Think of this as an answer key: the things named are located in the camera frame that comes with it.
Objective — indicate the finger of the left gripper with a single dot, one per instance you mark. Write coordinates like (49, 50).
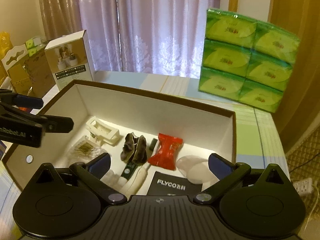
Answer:
(14, 99)
(17, 120)

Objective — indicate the purple curtain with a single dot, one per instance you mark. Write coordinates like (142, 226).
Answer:
(145, 36)

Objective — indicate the bag of dental floss picks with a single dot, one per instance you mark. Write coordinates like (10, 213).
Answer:
(113, 180)

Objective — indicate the brown cardboard storage box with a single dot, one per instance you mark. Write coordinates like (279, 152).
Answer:
(204, 129)

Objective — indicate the red candy wrapper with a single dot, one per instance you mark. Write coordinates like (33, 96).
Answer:
(165, 157)

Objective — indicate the yellow plastic bag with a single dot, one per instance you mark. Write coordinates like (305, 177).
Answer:
(5, 43)

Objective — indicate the white electric toothbrush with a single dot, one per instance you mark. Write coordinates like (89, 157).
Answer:
(134, 184)

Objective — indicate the white power strip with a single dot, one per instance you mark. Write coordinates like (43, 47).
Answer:
(303, 187)

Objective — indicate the bag of cotton swabs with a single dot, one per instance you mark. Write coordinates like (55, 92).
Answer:
(84, 150)

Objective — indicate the black Flyco box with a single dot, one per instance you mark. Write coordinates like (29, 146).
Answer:
(167, 185)

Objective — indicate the clear plastic cup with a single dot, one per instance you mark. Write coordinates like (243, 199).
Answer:
(196, 170)

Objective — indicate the brown cardboard carton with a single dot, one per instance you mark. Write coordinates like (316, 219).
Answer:
(30, 75)

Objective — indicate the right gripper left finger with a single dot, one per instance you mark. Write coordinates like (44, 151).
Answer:
(92, 172)

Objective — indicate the quilted brown chair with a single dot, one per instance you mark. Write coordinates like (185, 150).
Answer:
(303, 162)

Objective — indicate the checked tablecloth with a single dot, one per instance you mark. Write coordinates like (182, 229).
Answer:
(257, 140)

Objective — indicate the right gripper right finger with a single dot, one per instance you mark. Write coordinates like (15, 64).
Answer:
(228, 174)

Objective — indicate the cream hair claw clip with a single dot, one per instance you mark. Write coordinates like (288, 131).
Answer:
(101, 133)

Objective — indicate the green tissue pack bundle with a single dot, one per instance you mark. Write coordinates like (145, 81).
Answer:
(246, 60)

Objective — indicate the white product box with photo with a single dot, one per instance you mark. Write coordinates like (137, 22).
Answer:
(69, 58)

